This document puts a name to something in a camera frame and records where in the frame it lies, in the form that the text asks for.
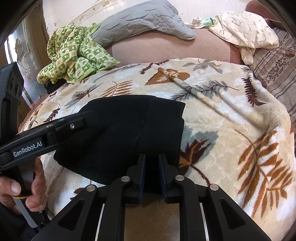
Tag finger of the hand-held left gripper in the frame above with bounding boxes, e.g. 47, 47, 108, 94
45, 109, 102, 151

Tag cream ornate headboard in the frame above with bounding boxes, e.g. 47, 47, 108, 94
43, 0, 121, 42

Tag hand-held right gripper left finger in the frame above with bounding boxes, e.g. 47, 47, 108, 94
33, 153, 147, 241

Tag striped patterned pillow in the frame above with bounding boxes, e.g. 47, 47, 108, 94
248, 27, 296, 112

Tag dark cloth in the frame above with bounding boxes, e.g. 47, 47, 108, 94
44, 79, 66, 94

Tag leaf print plush blanket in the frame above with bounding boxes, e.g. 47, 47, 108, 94
18, 57, 296, 241

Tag small teal cloth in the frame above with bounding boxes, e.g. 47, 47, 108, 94
187, 16, 219, 29

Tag white crumpled cloth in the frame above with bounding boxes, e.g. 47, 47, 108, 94
208, 10, 280, 65

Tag pink bed sheet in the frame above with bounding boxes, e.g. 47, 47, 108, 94
105, 27, 233, 67

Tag person's left hand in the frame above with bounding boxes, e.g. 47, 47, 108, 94
0, 158, 47, 213

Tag grey quilted pillow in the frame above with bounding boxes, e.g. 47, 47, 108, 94
91, 0, 196, 45

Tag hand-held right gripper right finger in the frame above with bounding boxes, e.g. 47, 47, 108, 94
158, 153, 272, 241

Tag black pants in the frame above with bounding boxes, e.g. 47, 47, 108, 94
53, 95, 186, 194

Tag green patterned quilt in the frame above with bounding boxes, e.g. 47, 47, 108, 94
37, 23, 120, 84

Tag frosted glass door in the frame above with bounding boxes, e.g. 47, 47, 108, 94
5, 19, 50, 109

